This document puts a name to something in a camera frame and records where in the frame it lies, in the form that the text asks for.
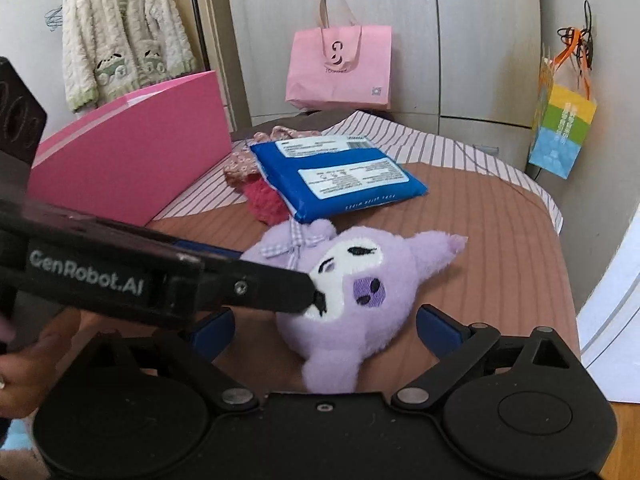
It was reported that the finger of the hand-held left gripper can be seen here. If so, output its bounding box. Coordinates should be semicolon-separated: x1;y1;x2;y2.
150;232;243;261
200;259;326;316

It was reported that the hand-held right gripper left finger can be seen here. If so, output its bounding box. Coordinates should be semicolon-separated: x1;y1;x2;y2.
65;308;261;413

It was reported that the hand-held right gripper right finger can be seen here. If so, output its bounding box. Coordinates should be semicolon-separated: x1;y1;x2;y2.
391;304;583;413

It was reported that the purple plush toy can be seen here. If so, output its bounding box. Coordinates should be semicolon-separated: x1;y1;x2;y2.
240;217;469;395

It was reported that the pink cardboard box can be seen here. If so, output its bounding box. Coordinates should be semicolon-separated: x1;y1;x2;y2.
27;70;233;228

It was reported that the person's left hand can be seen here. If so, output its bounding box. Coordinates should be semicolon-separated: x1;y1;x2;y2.
0;307;81;418

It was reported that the red knitted cloth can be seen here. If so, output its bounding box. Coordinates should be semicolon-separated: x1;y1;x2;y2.
243;180;291;226

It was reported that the floral fabric scrunchie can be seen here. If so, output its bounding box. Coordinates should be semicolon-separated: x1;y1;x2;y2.
222;127;321;188

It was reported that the blue wet wipes packet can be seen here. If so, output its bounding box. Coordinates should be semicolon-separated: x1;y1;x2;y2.
248;134;429;223

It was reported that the white door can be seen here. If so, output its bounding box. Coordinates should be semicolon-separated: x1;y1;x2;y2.
575;217;640;403

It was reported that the striped bed sheet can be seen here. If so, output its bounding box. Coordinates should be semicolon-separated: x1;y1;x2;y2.
150;110;563;233

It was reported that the light blue cloth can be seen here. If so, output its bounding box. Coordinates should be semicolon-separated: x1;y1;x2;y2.
0;417;38;461

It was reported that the light wooden board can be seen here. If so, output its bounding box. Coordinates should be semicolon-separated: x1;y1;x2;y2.
192;0;251;131

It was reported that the pink paper bag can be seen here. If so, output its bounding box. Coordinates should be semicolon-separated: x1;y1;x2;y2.
285;0;393;112

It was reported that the colourful striped paper bag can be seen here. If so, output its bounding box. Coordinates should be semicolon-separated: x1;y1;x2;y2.
527;27;598;180

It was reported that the black metal clothes rack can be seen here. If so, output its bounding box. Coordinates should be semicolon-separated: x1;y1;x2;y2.
185;0;211;73

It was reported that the white and green cardigan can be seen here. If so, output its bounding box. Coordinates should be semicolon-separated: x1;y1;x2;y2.
61;0;197;113

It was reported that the light wood wardrobe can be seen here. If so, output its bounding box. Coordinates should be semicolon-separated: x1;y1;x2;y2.
222;0;543;128

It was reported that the light wood cabinet panel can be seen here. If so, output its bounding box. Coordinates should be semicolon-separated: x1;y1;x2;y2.
537;0;640;311

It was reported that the black wall hook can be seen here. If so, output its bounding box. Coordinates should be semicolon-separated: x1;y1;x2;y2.
557;0;596;71

